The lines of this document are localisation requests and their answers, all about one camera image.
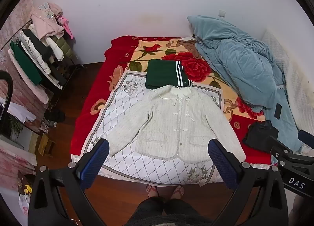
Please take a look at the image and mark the black curved tube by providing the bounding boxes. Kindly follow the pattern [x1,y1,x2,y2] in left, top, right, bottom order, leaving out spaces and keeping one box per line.
[0,70,13,128]

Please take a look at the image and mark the hot pink garment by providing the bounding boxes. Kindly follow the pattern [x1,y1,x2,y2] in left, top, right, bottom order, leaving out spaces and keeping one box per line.
[59,16,74,40]

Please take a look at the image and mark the white puffer jacket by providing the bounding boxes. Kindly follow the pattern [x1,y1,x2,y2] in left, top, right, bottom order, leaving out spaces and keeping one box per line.
[18,30,65,74]

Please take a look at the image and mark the white cloth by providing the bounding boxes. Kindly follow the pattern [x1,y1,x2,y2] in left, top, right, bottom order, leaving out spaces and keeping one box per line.
[7,102,36,122]

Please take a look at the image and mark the white textured bedspread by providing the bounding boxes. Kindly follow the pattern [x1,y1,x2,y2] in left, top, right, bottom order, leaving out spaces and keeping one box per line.
[261,29,314,153]

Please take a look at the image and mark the green hanging garment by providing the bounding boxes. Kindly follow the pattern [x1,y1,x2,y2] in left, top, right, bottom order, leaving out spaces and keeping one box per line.
[10,40,43,85]

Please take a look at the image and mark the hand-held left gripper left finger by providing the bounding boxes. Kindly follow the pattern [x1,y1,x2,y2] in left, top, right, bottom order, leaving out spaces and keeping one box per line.
[28,138,110,226]

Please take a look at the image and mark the person's dark trousers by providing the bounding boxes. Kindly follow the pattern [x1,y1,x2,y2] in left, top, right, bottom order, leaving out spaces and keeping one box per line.
[128,197,214,226]

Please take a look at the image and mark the pink fuzzy coat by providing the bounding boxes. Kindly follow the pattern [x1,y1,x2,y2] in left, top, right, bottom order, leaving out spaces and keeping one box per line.
[30,3,65,41]

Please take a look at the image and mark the pale pink fuzzy cloth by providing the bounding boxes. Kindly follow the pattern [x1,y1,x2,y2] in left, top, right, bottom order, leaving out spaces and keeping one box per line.
[8,48,49,105]

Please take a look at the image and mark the white plastic bag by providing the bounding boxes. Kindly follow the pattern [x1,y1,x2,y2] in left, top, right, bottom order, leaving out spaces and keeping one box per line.
[18,193,31,215]

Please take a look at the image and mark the olive puffer jacket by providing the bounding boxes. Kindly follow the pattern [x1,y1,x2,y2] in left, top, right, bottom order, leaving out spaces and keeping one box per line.
[53,35,74,59]

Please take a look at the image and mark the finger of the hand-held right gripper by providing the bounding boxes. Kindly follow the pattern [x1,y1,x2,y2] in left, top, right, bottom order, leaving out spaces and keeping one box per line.
[298,130,314,146]
[266,135,295,159]

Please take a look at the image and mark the black cloth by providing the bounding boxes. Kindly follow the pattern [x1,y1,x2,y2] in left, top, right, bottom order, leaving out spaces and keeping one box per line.
[243,120,279,147]

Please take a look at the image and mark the small wooden stool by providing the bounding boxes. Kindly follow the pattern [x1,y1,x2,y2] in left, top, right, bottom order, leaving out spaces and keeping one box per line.
[37,133,57,156]

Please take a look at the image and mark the brown bag with yellow label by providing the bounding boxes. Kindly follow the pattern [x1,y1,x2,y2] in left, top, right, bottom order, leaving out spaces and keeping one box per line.
[17,173,33,196]

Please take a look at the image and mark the white tweed jacket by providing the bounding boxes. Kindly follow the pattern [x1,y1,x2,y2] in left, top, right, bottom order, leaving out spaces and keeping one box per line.
[102,86,246,163]

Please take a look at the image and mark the black metal clothes rack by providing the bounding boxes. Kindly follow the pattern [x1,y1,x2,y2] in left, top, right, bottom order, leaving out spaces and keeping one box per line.
[0,19,87,128]

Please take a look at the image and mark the green potted plant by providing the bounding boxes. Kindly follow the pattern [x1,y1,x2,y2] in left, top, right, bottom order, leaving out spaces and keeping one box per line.
[7,116,24,139]

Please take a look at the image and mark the black shoe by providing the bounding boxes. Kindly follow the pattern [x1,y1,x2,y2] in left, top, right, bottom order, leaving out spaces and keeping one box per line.
[44,109,65,122]

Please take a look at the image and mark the red floral printed blanket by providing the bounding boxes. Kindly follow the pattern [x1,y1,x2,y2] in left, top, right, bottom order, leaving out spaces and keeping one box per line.
[70,35,273,188]

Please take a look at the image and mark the person's right foot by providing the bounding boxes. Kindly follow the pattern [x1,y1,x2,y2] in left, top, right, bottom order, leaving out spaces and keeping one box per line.
[170,185,185,199]

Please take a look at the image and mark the person's foot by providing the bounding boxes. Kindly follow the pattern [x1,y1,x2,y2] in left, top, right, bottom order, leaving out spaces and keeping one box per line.
[146,184,160,198]
[170,185,185,199]

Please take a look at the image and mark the pink patterned cloth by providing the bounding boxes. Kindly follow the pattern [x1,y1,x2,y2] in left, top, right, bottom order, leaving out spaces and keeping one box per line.
[0,148,37,170]

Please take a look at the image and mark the person's left foot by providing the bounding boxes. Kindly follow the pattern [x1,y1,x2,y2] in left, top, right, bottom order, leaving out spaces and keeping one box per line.
[146,184,160,198]

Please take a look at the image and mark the green garment with white stripes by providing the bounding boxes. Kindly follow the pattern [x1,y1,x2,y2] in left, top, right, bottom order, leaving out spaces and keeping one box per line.
[145,59,193,90]

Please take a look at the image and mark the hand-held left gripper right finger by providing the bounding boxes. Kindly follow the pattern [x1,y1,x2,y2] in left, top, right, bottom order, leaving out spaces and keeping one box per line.
[208,138,289,226]

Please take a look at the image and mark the blue duvet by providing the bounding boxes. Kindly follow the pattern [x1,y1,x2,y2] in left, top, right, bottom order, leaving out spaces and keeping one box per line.
[187,15,303,154]

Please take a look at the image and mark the black hanging garment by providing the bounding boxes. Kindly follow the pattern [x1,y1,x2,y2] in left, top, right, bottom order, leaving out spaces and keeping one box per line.
[23,29,53,62]

